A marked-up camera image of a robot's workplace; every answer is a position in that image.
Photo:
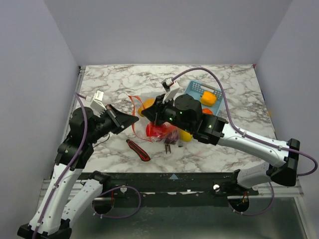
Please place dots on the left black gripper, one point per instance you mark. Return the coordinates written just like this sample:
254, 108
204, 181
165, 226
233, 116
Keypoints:
120, 119

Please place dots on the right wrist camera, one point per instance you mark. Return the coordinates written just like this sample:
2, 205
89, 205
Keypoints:
171, 87

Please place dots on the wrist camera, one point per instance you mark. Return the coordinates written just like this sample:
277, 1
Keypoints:
95, 102
171, 87

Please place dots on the light blue plastic basket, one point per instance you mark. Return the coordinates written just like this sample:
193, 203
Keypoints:
196, 89

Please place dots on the red apple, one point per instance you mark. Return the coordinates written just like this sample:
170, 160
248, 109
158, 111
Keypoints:
156, 130

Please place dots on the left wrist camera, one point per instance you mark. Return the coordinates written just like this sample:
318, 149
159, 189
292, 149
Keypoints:
95, 102

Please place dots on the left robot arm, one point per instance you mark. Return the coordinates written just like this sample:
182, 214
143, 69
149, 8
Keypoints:
57, 213

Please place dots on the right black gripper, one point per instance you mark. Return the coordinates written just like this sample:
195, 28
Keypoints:
159, 112

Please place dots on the clear zip top bag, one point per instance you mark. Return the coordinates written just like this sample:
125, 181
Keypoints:
144, 129

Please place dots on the orange small pumpkin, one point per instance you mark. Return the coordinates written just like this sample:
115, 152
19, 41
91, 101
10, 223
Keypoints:
207, 111

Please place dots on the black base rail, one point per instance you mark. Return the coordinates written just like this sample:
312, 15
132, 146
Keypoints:
170, 190

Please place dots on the brown potato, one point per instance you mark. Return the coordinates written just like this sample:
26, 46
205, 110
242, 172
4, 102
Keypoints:
145, 104

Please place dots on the red black utility knife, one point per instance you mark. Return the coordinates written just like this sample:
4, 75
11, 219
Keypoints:
138, 150

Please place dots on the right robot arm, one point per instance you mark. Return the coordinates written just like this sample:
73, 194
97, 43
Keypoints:
280, 157

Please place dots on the purple onion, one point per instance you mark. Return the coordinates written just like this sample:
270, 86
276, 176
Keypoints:
172, 138

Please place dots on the orange yellow bell pepper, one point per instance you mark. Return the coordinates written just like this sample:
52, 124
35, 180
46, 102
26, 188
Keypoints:
208, 98

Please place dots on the yellow handled pliers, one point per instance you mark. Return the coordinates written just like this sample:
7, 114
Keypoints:
167, 148

